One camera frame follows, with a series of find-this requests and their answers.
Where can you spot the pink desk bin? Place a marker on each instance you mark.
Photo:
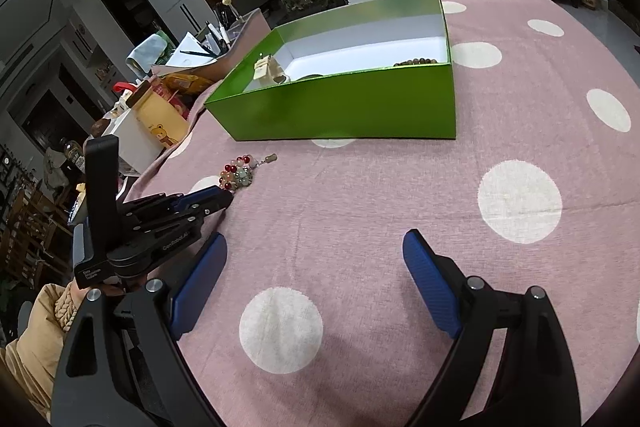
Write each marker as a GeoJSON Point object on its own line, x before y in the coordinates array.
{"type": "Point", "coordinates": [250, 32]}

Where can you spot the green cardboard box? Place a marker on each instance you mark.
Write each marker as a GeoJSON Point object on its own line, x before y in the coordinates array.
{"type": "Point", "coordinates": [350, 107]}

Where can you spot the yellow snack packet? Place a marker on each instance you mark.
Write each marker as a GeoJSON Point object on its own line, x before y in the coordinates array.
{"type": "Point", "coordinates": [187, 83]}

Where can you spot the cream plastic wristwatch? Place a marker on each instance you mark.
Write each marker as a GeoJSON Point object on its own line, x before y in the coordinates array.
{"type": "Point", "coordinates": [265, 69]}

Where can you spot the yellow bear print bottle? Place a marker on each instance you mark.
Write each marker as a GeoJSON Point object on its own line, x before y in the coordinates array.
{"type": "Point", "coordinates": [160, 122]}

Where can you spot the bunch of pens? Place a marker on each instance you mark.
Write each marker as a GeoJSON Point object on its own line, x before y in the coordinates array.
{"type": "Point", "coordinates": [217, 34]}

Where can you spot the wooden chair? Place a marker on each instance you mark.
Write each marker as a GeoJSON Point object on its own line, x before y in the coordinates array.
{"type": "Point", "coordinates": [30, 232]}

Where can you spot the brown round fruit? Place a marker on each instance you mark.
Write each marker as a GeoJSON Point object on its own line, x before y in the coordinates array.
{"type": "Point", "coordinates": [101, 127]}

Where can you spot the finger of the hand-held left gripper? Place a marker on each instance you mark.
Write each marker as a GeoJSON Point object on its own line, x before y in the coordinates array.
{"type": "Point", "coordinates": [217, 203]}
{"type": "Point", "coordinates": [197, 196]}

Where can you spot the rolled white green towel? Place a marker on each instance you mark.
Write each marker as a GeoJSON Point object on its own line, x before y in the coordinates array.
{"type": "Point", "coordinates": [150, 52]}

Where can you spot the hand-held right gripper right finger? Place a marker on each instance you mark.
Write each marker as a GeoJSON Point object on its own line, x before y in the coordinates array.
{"type": "Point", "coordinates": [432, 287]}

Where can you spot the glass bottle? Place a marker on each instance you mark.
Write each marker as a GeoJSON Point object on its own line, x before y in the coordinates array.
{"type": "Point", "coordinates": [72, 154]}

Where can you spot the pink polka dot tablecloth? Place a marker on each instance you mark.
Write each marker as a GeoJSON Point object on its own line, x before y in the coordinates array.
{"type": "Point", "coordinates": [375, 187]}

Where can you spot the cream figurine stick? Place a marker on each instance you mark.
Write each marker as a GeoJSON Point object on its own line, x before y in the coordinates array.
{"type": "Point", "coordinates": [228, 2]}

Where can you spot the white paper sheets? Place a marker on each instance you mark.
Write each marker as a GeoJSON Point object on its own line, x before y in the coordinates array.
{"type": "Point", "coordinates": [187, 52]}

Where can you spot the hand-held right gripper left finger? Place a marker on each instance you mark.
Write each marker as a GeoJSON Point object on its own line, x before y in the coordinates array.
{"type": "Point", "coordinates": [200, 287]}

